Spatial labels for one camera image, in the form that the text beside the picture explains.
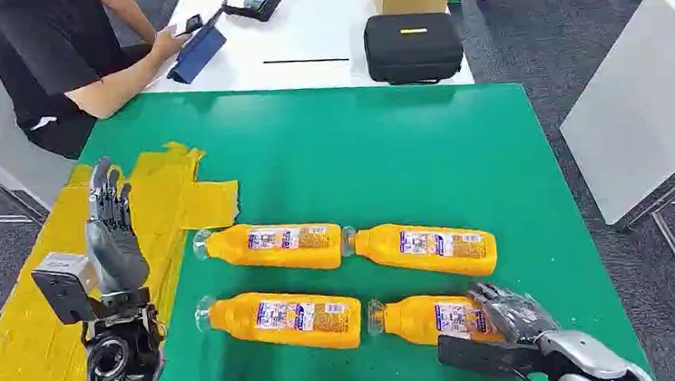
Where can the bare white table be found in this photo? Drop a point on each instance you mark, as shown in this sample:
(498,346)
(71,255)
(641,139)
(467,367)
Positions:
(650,98)

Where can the white table with items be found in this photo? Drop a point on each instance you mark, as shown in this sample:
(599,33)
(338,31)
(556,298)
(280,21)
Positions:
(301,32)

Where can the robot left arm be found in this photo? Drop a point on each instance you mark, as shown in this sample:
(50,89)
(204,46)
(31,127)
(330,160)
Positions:
(119,363)

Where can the blue folder case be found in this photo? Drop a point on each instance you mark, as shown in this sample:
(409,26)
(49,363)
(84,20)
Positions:
(197,58)

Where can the black zip case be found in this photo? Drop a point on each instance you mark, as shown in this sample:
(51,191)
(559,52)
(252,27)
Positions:
(414,50)

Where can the black phone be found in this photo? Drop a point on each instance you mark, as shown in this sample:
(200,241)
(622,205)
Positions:
(193,23)

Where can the green mat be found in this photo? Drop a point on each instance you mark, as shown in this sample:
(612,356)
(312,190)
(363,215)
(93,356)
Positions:
(371,162)

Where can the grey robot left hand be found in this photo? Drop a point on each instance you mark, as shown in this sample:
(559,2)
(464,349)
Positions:
(116,255)

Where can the person's right hand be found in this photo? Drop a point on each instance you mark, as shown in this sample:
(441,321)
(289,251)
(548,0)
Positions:
(169,42)

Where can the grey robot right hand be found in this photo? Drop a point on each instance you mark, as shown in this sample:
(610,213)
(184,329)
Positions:
(519,316)

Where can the yellow sheet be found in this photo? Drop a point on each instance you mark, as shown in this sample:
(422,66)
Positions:
(29,334)

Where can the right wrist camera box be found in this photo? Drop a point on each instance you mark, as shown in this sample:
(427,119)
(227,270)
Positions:
(477,356)

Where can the black handheld device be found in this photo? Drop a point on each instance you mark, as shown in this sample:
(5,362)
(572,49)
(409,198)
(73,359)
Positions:
(253,1)

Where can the person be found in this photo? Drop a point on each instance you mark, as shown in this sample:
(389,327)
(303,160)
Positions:
(48,43)

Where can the orange drink bottle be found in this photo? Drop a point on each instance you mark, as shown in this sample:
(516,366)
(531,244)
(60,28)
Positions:
(233,321)
(384,249)
(239,248)
(408,322)

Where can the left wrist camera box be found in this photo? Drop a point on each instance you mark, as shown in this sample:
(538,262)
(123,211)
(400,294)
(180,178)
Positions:
(65,286)

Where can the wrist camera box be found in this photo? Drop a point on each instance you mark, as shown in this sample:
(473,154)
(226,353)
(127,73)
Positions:
(65,286)
(477,356)

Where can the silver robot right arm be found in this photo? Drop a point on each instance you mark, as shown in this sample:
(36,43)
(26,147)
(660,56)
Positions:
(592,362)

